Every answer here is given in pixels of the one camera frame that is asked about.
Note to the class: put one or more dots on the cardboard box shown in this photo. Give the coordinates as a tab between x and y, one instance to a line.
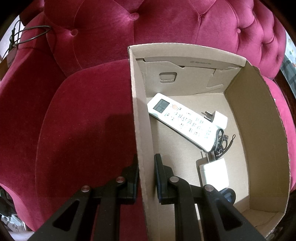
208	79

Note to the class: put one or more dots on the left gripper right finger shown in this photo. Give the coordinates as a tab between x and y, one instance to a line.
163	174

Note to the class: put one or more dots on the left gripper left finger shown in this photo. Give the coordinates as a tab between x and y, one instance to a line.
130	185

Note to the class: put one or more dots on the blue oval key fob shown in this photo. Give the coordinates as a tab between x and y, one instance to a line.
229	194

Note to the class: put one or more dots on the grey plaid cloth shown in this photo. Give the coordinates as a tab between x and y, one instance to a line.
288	70

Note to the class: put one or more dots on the metal carabiner with black cord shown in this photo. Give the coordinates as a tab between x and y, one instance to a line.
222	145

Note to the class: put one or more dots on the white air conditioner remote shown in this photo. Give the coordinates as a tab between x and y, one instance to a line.
184	121

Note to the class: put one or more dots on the white USB wall charger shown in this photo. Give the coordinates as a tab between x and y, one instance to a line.
212	172

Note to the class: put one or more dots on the crimson velvet tufted armchair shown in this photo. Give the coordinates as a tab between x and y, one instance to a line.
74	112

